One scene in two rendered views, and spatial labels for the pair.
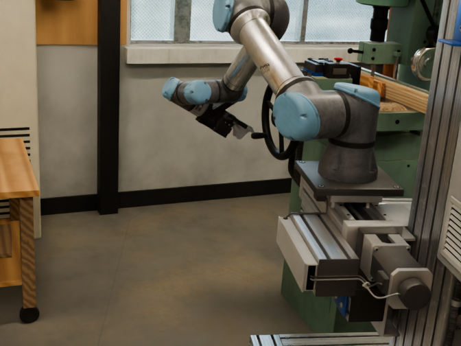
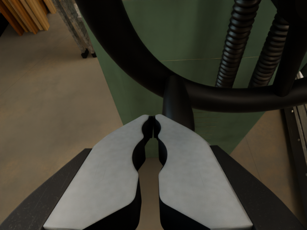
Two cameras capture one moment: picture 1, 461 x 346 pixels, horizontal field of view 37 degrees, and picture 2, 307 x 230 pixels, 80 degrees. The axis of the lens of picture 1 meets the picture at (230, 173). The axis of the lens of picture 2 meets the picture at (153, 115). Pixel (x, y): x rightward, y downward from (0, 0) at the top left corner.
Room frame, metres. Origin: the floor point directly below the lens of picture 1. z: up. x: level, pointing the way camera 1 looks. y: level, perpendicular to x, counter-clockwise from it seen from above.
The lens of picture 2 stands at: (2.31, -0.01, 0.85)
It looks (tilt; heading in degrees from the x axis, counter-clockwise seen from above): 57 degrees down; 296
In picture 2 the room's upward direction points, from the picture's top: 5 degrees counter-clockwise
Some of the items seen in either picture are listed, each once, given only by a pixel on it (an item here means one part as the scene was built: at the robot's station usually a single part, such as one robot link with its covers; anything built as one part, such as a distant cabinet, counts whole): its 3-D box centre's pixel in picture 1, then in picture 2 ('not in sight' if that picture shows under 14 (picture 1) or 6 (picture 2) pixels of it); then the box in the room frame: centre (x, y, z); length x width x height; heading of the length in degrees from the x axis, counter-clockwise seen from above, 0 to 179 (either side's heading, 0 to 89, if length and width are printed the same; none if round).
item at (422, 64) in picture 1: (427, 63); not in sight; (2.33, -0.64, 1.02); 0.12 x 0.03 x 0.12; 111
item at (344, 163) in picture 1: (349, 155); not in sight; (1.67, -0.30, 0.87); 0.15 x 0.15 x 0.10
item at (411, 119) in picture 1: (344, 100); not in sight; (2.34, -0.38, 0.87); 0.61 x 0.30 x 0.06; 21
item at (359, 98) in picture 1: (352, 110); not in sight; (1.67, -0.29, 0.98); 0.13 x 0.12 x 0.14; 120
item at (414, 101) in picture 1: (385, 90); not in sight; (2.31, -0.51, 0.92); 0.60 x 0.02 x 0.04; 21
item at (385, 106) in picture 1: (389, 105); not in sight; (2.12, -0.49, 0.91); 0.10 x 0.07 x 0.02; 111
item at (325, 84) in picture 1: (324, 87); not in sight; (2.31, -0.30, 0.91); 0.15 x 0.14 x 0.09; 21
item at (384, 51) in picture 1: (380, 54); not in sight; (2.40, -0.49, 1.03); 0.14 x 0.07 x 0.09; 111
